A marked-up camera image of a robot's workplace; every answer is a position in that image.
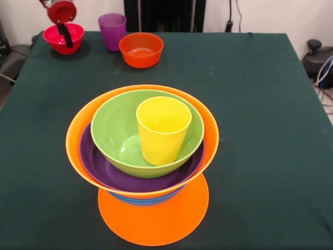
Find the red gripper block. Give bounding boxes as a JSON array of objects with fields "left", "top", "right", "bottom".
[{"left": 47, "top": 0, "right": 78, "bottom": 49}]

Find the pink bowl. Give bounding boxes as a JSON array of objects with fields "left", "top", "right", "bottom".
[{"left": 42, "top": 22, "right": 85, "bottom": 56}]

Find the small red-orange bowl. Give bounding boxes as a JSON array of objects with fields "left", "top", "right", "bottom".
[{"left": 119, "top": 32, "right": 164, "bottom": 69}]

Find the green bowl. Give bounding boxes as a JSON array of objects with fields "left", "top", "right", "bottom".
[{"left": 89, "top": 89, "right": 204, "bottom": 179}]

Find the yellow cup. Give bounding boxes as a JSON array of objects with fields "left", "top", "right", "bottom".
[{"left": 135, "top": 96, "right": 193, "bottom": 166}]

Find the wide purple bowl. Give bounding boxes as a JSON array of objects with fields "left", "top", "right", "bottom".
[{"left": 79, "top": 122, "right": 206, "bottom": 193}]

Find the large orange bowl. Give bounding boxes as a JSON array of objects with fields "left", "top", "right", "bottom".
[
  {"left": 97, "top": 173, "right": 210, "bottom": 247},
  {"left": 65, "top": 84, "right": 220, "bottom": 200}
]

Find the opaque blue bowl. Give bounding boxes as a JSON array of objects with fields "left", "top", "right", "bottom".
[{"left": 108, "top": 184, "right": 187, "bottom": 207}]

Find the purple cup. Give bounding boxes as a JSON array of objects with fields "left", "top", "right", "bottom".
[{"left": 98, "top": 13, "right": 127, "bottom": 52}]

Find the dark green tablecloth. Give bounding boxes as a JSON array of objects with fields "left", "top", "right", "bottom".
[{"left": 0, "top": 30, "right": 333, "bottom": 250}]

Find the black wall cable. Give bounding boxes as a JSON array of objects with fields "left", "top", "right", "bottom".
[{"left": 225, "top": 0, "right": 253, "bottom": 36}]

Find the bundle of floor cables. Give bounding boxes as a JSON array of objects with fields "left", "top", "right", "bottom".
[{"left": 313, "top": 57, "right": 333, "bottom": 107}]

